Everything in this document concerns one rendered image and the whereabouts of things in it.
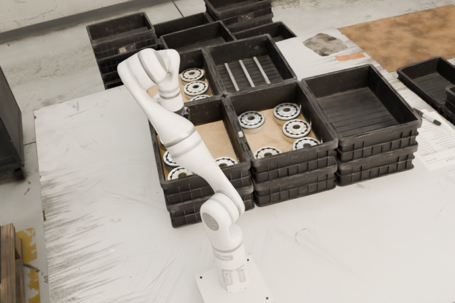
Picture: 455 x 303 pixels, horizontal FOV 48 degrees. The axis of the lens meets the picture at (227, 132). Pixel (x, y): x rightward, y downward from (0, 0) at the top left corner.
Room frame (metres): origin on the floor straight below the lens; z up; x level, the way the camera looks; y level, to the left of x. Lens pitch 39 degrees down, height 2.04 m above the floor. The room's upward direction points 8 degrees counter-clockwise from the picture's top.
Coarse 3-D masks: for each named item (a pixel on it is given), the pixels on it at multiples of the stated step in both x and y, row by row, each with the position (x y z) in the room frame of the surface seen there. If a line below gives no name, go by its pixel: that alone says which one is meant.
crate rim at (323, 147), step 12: (276, 84) 1.62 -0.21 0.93; (288, 84) 1.62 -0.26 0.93; (300, 84) 1.60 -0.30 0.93; (228, 96) 1.59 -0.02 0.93; (324, 120) 1.36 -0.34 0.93; (324, 144) 1.24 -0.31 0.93; (336, 144) 1.24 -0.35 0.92; (252, 156) 1.23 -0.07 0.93; (276, 156) 1.21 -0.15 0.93; (288, 156) 1.22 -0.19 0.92; (300, 156) 1.22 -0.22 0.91
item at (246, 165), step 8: (192, 104) 1.57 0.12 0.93; (200, 104) 1.57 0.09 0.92; (224, 104) 1.54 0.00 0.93; (232, 120) 1.43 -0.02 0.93; (152, 128) 1.45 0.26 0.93; (152, 136) 1.41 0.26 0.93; (152, 144) 1.36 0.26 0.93; (240, 144) 1.30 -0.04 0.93; (248, 160) 1.21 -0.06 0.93; (160, 168) 1.23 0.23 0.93; (224, 168) 1.19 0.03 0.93; (232, 168) 1.19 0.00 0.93; (240, 168) 1.19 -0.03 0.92; (248, 168) 1.20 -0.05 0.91; (160, 176) 1.20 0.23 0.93; (192, 176) 1.18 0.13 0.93; (160, 184) 1.17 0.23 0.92; (168, 184) 1.16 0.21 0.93; (176, 184) 1.16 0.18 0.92; (184, 184) 1.17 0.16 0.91
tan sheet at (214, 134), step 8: (200, 128) 1.54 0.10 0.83; (208, 128) 1.54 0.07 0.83; (216, 128) 1.53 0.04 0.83; (224, 128) 1.52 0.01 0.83; (200, 136) 1.50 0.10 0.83; (208, 136) 1.49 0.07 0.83; (216, 136) 1.48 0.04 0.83; (224, 136) 1.48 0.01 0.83; (208, 144) 1.44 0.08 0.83; (216, 144) 1.44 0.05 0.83; (224, 144) 1.43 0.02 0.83; (160, 152) 1.43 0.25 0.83; (216, 152) 1.39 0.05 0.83; (224, 152) 1.38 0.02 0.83; (232, 152) 1.38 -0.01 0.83
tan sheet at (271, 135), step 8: (264, 112) 1.59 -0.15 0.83; (272, 112) 1.58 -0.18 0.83; (272, 120) 1.53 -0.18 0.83; (304, 120) 1.50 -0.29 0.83; (264, 128) 1.49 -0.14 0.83; (272, 128) 1.48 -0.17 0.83; (280, 128) 1.48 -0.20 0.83; (248, 136) 1.46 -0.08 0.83; (256, 136) 1.45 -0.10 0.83; (264, 136) 1.44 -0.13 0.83; (272, 136) 1.44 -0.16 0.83; (280, 136) 1.43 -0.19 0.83; (312, 136) 1.41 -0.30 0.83; (256, 144) 1.40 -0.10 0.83; (264, 144) 1.40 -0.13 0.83; (272, 144) 1.39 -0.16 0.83; (280, 144) 1.39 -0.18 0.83; (288, 144) 1.38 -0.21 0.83
